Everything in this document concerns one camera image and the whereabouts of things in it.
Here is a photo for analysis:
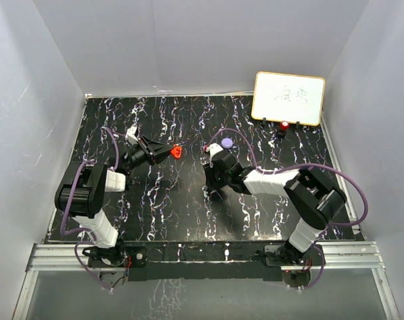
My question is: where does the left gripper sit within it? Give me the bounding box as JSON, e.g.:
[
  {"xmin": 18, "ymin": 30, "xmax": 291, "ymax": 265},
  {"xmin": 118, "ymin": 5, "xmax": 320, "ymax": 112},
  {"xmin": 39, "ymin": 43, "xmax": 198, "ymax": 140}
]
[{"xmin": 125, "ymin": 136, "xmax": 175, "ymax": 172}]

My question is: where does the orange earbud charging case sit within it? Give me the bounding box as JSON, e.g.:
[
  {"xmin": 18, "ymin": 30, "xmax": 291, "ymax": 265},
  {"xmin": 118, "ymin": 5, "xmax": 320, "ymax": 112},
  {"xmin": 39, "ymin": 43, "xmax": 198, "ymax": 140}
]
[{"xmin": 170, "ymin": 144, "xmax": 183, "ymax": 159}]

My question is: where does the lilac earbud charging case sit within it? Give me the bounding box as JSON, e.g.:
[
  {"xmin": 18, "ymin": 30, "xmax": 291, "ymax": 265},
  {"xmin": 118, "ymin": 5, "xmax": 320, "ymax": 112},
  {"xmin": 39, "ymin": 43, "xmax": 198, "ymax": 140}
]
[{"xmin": 221, "ymin": 137, "xmax": 233, "ymax": 149}]

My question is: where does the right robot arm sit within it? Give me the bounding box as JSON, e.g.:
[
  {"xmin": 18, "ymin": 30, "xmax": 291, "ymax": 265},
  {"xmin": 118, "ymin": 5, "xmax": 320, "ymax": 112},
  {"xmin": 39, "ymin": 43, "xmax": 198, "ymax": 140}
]
[{"xmin": 203, "ymin": 149, "xmax": 347, "ymax": 265}]

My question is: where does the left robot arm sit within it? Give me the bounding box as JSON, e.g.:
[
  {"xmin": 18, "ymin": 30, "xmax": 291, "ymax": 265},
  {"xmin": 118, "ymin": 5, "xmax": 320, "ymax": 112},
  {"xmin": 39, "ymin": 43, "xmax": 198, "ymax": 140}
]
[{"xmin": 54, "ymin": 136, "xmax": 182, "ymax": 266}]

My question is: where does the yellow framed whiteboard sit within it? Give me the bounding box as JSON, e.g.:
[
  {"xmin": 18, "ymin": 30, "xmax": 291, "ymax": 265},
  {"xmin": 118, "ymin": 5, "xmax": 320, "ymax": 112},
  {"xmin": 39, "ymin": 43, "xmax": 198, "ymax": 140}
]
[{"xmin": 251, "ymin": 71, "xmax": 326, "ymax": 126}]

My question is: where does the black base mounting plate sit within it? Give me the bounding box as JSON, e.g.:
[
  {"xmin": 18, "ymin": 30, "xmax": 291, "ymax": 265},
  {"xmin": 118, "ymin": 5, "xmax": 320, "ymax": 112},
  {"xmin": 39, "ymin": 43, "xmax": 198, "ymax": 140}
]
[{"xmin": 86, "ymin": 241, "xmax": 325, "ymax": 285}]

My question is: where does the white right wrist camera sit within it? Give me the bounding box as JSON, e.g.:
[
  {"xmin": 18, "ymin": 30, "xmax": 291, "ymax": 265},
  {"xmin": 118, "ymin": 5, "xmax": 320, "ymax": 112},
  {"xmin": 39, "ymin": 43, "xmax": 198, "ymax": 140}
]
[{"xmin": 205, "ymin": 143, "xmax": 223, "ymax": 161}]

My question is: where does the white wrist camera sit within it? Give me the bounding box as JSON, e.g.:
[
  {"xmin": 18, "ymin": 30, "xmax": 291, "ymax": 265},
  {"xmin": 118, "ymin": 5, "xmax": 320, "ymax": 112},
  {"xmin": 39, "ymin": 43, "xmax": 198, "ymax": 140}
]
[
  {"xmin": 125, "ymin": 125, "xmax": 139, "ymax": 145},
  {"xmin": 205, "ymin": 143, "xmax": 223, "ymax": 161}
]

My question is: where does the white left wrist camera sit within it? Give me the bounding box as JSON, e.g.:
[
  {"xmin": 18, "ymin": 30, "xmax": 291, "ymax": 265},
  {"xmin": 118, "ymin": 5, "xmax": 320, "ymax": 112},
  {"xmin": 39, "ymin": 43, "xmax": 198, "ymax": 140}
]
[{"xmin": 125, "ymin": 125, "xmax": 139, "ymax": 145}]

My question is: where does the aluminium frame rail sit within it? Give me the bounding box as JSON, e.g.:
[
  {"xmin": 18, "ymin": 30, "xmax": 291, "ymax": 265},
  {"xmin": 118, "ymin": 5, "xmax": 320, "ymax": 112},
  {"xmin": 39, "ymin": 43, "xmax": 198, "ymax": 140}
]
[{"xmin": 13, "ymin": 241, "xmax": 399, "ymax": 319}]

